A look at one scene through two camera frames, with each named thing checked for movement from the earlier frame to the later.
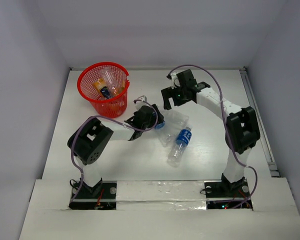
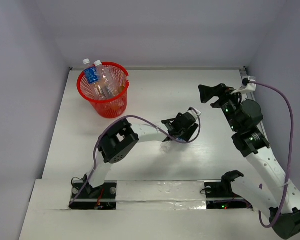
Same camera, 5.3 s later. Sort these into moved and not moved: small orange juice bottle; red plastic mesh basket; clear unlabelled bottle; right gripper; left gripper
Moved: clear unlabelled bottle; right gripper; left gripper
Not moved: small orange juice bottle; red plastic mesh basket
